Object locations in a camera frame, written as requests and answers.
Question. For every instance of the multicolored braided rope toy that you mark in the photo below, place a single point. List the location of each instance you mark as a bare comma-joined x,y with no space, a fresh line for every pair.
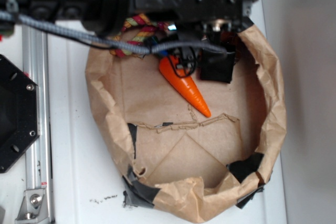
137,29

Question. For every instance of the black square pouch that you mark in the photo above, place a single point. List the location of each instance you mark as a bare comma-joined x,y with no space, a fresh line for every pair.
216,66

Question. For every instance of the orange plastic toy carrot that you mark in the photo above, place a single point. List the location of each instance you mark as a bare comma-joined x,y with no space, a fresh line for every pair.
185,86

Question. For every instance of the brown paper bag bin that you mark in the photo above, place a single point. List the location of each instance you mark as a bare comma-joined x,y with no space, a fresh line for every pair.
173,158

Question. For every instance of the black octagonal mount plate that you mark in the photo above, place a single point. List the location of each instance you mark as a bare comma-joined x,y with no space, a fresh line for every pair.
19,117

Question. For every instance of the aluminium extrusion rail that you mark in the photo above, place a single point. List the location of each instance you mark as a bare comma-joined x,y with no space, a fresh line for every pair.
38,156

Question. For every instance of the metal corner bracket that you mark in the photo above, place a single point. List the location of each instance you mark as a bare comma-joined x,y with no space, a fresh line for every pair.
33,208

